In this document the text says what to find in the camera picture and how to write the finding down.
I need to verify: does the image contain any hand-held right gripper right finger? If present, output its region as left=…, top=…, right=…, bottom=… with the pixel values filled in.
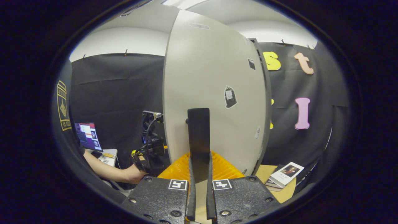
left=206, top=151, right=281, bottom=224

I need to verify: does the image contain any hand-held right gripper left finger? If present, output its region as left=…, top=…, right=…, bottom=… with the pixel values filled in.
left=121, top=152, right=197, bottom=224

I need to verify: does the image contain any black door handle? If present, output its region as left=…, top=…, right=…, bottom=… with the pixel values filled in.
left=186, top=108, right=211, bottom=183

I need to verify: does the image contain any dark grey cabinet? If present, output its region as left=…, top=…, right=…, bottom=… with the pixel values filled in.
left=249, top=38, right=273, bottom=175

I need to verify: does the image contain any open laptop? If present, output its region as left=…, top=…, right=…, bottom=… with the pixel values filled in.
left=74, top=122, right=103, bottom=152

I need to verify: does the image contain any pale book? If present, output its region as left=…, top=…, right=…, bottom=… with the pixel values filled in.
left=264, top=165, right=285, bottom=192

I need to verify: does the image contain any white book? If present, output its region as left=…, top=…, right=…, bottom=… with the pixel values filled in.
left=269, top=161, right=305, bottom=189

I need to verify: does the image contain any white side table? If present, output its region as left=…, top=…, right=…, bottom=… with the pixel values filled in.
left=93, top=149, right=118, bottom=168

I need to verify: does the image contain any black backdrop cloth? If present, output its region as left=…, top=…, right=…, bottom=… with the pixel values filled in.
left=70, top=42, right=349, bottom=190

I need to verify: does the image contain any person's dark shirt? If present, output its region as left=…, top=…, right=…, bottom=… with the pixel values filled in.
left=50, top=59, right=129, bottom=206

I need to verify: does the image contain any black cable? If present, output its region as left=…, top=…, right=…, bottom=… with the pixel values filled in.
left=132, top=116, right=164, bottom=156

